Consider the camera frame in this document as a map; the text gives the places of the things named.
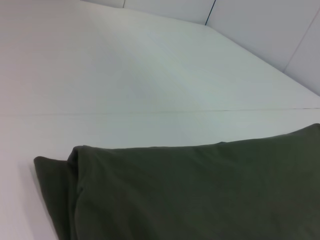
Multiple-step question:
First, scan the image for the dark green printed t-shirt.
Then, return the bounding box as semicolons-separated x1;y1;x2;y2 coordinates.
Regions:
33;122;320;240

